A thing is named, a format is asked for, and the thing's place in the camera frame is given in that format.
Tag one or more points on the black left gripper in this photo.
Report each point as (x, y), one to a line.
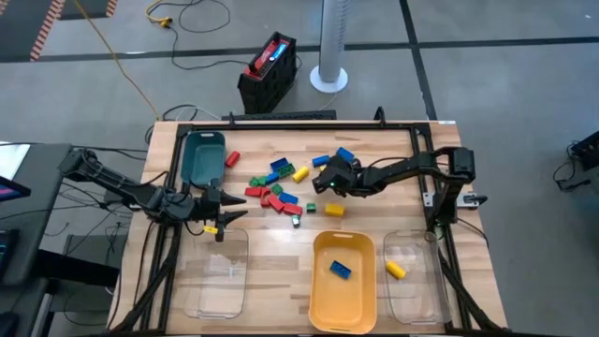
(201, 210)

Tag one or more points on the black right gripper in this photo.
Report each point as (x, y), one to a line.
(356, 180)

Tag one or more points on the red toy block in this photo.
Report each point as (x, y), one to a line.
(232, 158)
(265, 200)
(293, 209)
(252, 191)
(276, 203)

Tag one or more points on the small green toy block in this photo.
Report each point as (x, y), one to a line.
(311, 207)
(262, 180)
(253, 181)
(277, 189)
(296, 221)

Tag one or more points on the yellow cylinder toy block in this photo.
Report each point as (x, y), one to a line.
(395, 270)
(300, 174)

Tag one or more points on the yellow rectangular toy block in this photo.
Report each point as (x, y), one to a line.
(334, 209)

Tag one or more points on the small blue toy block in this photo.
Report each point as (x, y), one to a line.
(272, 178)

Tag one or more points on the green two-by-four brick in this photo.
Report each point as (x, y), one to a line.
(286, 171)

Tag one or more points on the blue two-by-four brick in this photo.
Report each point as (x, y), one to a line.
(340, 269)
(279, 164)

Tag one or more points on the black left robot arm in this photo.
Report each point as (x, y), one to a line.
(107, 179)

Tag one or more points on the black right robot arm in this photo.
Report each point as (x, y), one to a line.
(407, 168)

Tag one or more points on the yellow label tag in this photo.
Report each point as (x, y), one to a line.
(210, 229)

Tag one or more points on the teal plastic bin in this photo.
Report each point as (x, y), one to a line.
(203, 159)

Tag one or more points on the clear plastic bin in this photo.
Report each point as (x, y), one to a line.
(215, 271)
(416, 299)

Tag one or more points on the long black power strip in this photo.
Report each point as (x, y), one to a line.
(281, 115)

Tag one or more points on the black storage crate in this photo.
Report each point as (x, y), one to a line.
(264, 93)

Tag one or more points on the white tower fan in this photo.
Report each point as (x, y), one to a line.
(330, 47)

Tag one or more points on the red portable power station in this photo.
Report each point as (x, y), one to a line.
(269, 58)

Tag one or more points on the yellow plastic bin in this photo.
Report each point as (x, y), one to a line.
(344, 299)

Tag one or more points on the black side desk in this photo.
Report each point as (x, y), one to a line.
(42, 210)

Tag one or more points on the laptop screen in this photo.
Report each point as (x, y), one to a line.
(11, 191)

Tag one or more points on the white paper sheet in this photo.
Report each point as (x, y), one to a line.
(11, 159)

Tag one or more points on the black striped floor mat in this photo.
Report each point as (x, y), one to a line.
(23, 28)
(86, 7)

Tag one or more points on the black floor device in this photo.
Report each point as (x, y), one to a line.
(587, 152)

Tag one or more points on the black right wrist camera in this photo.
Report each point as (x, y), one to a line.
(330, 182)

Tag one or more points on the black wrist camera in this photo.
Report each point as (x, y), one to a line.
(330, 182)
(177, 207)

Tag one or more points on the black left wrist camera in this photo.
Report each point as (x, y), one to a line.
(177, 207)

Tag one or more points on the black aluminium table frame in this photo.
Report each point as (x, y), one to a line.
(299, 126)

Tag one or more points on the black frame clamp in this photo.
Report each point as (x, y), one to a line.
(380, 117)
(229, 119)

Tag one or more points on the grey metal mounting bracket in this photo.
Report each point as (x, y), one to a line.
(433, 200)

